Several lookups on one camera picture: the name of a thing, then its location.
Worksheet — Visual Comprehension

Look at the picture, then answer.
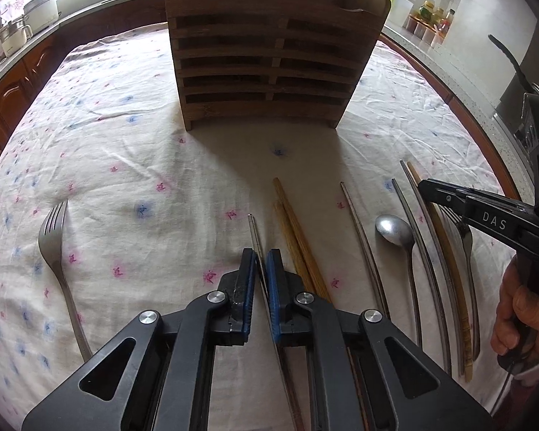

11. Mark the metal chopstick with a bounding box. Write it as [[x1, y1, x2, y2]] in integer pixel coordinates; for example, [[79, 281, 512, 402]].
[[247, 213, 306, 431], [391, 178, 452, 377], [399, 159, 465, 369], [340, 182, 391, 320]]

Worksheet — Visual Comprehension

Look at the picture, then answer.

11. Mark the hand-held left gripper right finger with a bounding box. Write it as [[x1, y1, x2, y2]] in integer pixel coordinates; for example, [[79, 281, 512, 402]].
[[266, 248, 506, 431]]

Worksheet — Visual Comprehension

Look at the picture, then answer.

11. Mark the small white electric pot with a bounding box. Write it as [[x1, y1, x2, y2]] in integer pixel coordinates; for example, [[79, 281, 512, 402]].
[[0, 15, 33, 57]]

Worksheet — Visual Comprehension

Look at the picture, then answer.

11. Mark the floral white tablecloth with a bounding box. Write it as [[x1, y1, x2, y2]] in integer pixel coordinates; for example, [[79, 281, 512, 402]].
[[0, 22, 522, 431]]

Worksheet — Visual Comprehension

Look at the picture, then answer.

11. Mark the spice jar set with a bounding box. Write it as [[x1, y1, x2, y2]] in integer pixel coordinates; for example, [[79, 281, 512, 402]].
[[406, 13, 445, 48]]

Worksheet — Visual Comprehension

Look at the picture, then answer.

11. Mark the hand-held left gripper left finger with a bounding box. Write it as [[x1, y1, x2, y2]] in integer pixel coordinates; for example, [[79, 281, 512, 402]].
[[22, 248, 258, 431]]

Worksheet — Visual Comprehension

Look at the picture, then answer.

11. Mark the metal spoon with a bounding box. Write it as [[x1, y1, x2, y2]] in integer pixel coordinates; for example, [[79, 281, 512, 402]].
[[375, 214, 425, 351]]

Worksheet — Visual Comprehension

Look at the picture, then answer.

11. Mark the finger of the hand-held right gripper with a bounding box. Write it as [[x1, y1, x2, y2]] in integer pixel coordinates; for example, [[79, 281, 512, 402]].
[[417, 178, 539, 258]]

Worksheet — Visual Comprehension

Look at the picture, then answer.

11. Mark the thin black cable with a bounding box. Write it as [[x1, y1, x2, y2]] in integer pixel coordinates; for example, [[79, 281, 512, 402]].
[[487, 366, 515, 420]]

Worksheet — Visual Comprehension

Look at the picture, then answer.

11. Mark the metal fork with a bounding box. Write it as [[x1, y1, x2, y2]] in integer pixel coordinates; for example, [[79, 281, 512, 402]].
[[444, 209, 481, 362], [38, 200, 94, 363]]

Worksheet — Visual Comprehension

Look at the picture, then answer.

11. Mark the light wooden chopstick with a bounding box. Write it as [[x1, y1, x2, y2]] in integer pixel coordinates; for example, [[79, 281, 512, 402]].
[[406, 161, 473, 382]]

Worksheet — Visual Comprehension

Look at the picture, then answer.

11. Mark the white steamer pot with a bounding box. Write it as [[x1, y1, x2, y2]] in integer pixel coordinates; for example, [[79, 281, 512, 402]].
[[23, 0, 60, 36]]

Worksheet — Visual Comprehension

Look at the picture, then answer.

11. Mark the brown wooden chopstick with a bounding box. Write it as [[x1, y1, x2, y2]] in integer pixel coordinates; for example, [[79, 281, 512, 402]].
[[272, 178, 334, 302], [273, 201, 319, 292]]

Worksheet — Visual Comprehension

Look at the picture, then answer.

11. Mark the black handled wok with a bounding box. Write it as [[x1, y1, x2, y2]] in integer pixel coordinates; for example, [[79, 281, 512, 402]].
[[489, 33, 539, 97]]

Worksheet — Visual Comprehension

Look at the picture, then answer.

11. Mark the wooden utensil holder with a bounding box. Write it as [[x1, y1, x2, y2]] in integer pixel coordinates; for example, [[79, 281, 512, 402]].
[[164, 0, 392, 132]]

